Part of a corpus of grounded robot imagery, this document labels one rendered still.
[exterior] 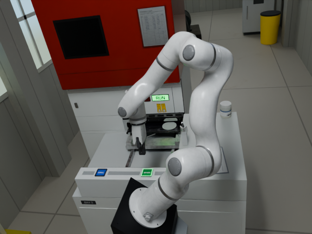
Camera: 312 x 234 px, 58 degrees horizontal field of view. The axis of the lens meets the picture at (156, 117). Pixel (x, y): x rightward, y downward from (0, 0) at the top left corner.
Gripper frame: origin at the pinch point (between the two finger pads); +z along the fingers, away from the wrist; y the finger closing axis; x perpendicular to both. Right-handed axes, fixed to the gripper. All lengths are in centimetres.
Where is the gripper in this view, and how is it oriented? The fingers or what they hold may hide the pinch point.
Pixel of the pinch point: (142, 150)
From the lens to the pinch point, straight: 141.4
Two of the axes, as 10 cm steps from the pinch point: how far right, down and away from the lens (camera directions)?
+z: 1.1, 9.4, 3.4
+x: 9.8, -0.4, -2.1
